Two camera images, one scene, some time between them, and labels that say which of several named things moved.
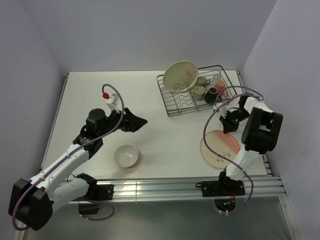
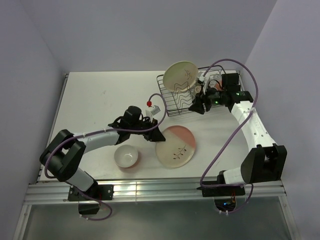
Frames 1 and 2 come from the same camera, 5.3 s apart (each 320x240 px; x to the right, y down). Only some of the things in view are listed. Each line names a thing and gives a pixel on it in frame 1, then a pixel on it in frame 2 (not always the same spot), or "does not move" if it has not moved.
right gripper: [228, 127] to [197, 106]
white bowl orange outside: [126, 156] does not move
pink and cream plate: [227, 145] to [178, 148]
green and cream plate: [179, 76] does not move
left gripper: [131, 123] to [156, 135]
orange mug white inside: [220, 86] does not move
